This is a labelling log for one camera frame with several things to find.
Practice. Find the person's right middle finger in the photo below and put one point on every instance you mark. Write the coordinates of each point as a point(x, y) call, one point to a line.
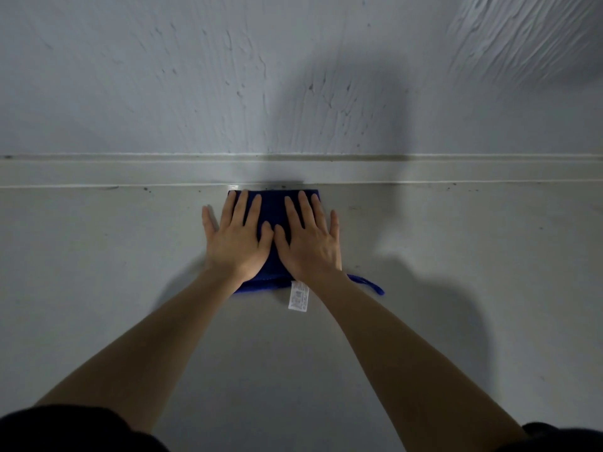
point(306, 209)

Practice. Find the person's left thumb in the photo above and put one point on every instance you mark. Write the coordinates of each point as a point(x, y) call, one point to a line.
point(265, 238)

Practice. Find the person's left hand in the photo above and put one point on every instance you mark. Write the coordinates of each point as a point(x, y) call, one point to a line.
point(234, 249)

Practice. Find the person's right forearm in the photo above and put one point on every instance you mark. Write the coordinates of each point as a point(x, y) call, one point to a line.
point(414, 367)

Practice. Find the blue cloth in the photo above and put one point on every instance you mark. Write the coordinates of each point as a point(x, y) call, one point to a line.
point(273, 209)

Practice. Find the person's right hand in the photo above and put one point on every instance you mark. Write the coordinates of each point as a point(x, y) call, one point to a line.
point(311, 251)

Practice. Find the person's right thumb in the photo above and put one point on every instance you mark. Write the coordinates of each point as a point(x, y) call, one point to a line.
point(282, 240)

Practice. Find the person's right little finger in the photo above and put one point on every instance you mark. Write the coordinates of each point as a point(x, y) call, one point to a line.
point(334, 224)

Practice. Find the black shirt sleeve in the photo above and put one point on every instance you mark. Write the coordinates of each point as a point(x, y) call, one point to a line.
point(70, 430)
point(556, 440)

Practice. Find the person's left middle finger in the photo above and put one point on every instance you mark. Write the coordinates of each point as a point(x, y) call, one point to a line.
point(240, 208)

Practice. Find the person's left little finger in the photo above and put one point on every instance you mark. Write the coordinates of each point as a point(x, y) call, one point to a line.
point(208, 222)

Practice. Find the white care label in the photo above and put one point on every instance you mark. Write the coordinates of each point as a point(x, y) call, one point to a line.
point(298, 296)

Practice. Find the person's left forearm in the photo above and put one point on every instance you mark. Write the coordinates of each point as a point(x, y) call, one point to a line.
point(141, 353)

